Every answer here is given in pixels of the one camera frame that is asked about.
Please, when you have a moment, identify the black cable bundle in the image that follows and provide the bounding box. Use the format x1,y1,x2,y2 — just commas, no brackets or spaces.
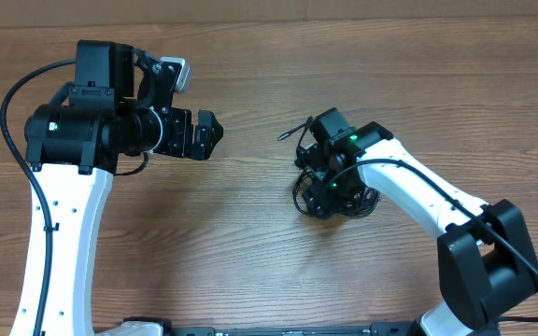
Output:
276,115,382,219

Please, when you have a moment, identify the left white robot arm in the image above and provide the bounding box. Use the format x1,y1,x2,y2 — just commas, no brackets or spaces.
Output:
11,40,224,335

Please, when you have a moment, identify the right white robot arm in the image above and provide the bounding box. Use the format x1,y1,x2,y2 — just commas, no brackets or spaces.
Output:
292,108,538,335

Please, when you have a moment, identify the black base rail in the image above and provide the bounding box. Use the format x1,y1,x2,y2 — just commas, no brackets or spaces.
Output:
95,316,419,336

